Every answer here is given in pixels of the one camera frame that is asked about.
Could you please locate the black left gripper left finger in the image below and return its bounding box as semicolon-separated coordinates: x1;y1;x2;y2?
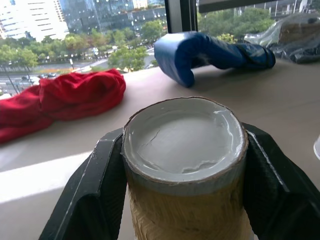
38;127;128;240

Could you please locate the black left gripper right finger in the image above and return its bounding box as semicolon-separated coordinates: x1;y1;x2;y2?
241;122;320;240

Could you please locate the brown paper cup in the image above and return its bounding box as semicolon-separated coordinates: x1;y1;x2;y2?
120;96;256;240

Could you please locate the white paper cup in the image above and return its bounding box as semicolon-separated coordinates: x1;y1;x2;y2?
313;134;320;161

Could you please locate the red cloth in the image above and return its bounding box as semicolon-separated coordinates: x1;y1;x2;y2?
0;68;127;145

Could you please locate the clear plastic bag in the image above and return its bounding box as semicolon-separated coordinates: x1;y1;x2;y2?
243;12;320;65

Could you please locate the blue rubber glove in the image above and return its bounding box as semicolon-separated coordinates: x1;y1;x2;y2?
153;31;276;88

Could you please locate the dark window frame post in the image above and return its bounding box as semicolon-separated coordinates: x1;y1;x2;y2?
164;0;200;35

